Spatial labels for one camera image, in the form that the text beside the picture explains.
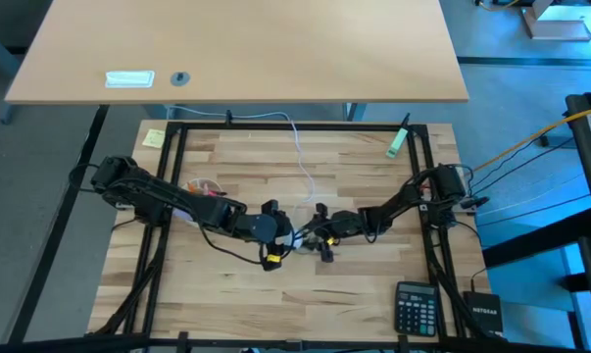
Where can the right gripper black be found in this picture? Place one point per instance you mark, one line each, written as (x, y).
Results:
(346, 223)

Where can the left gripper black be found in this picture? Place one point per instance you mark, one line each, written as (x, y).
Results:
(268, 230)

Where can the white frosted lightbulb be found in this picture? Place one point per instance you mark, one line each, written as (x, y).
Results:
(295, 241)

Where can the silver metal lamp base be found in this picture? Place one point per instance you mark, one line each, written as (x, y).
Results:
(313, 241)

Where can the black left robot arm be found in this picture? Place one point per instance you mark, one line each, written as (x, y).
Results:
(148, 191)

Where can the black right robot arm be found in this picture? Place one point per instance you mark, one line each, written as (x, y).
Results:
(408, 193)

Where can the pink utensil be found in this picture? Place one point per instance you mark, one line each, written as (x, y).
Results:
(209, 189)

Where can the orange utensil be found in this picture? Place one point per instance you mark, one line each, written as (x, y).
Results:
(193, 186)

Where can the mint green small tool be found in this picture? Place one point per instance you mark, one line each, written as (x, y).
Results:
(397, 143)

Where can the black desk calculator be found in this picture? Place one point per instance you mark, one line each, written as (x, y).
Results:
(416, 309)

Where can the blue-grey desk leg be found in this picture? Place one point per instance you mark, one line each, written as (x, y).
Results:
(355, 112)
(7, 114)

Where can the yellow sticky note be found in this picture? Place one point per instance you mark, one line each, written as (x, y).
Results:
(154, 138)

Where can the beige office desk with grommet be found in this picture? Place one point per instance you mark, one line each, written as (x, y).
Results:
(251, 49)

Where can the grey round desk grommet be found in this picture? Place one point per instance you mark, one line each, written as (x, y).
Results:
(180, 79)

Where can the long black floor bar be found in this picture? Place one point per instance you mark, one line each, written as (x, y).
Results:
(59, 225)

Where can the beige desk foot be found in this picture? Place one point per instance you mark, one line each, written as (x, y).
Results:
(559, 29)

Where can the black Netgear network switch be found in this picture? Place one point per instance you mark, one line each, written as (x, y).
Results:
(483, 314)

